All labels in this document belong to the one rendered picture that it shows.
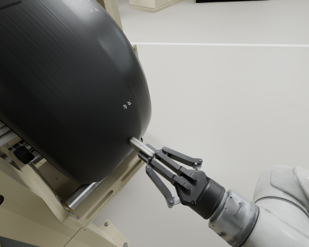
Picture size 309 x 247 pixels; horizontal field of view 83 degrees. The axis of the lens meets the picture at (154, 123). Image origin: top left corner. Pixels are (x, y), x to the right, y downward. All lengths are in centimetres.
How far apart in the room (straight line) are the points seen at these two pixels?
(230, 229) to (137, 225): 119
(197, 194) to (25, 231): 55
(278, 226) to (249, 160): 146
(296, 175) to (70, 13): 54
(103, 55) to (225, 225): 38
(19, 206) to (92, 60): 47
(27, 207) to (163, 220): 104
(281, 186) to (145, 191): 124
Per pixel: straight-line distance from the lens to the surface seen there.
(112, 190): 72
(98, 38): 37
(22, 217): 69
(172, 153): 42
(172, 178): 39
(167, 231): 149
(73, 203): 65
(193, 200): 39
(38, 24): 36
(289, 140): 213
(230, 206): 37
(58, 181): 86
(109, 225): 156
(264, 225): 39
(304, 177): 49
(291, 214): 44
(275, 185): 48
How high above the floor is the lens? 146
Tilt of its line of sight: 47 degrees down
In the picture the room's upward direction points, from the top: 8 degrees counter-clockwise
